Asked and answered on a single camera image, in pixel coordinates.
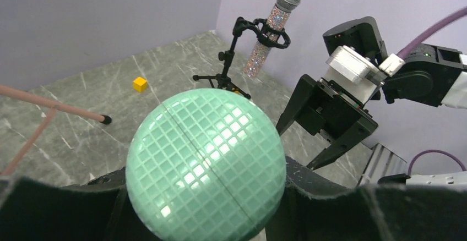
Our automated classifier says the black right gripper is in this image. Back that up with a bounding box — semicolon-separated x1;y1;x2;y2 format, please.
265;74;466;240

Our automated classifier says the aluminium table edge rail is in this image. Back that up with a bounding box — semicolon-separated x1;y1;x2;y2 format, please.
357;143;408;186

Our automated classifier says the pink music stand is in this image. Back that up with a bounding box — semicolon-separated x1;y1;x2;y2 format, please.
1;85;112;176

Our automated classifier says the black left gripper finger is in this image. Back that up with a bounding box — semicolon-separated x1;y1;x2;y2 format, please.
1;168;158;240

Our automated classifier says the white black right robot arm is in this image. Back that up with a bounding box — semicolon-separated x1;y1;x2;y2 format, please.
265;17;466;240

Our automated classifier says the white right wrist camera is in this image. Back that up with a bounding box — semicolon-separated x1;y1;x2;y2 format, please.
323;46;382;105

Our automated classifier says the yellow cube at back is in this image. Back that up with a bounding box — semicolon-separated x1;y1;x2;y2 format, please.
132;76;148;92

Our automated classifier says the teal green microphone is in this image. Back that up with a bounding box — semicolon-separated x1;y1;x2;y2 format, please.
126;88;286;240

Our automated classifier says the black tripod shock-mount stand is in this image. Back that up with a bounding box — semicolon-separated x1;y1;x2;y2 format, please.
192;16;292;101

